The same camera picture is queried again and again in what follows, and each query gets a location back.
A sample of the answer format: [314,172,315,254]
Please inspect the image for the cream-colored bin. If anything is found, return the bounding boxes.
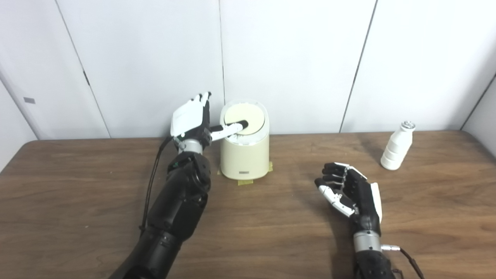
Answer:
[219,100,270,181]

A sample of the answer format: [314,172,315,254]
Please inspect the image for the round cream bin lid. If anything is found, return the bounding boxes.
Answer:
[224,103,265,135]

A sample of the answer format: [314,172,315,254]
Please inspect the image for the small white plastic bottle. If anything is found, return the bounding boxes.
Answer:
[381,121,416,171]

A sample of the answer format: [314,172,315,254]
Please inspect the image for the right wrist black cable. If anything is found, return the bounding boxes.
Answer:
[381,244,425,279]

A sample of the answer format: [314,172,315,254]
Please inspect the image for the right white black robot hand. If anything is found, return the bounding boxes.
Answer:
[314,162,383,235]

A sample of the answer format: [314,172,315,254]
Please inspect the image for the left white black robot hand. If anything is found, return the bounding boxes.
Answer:
[170,91,249,150]

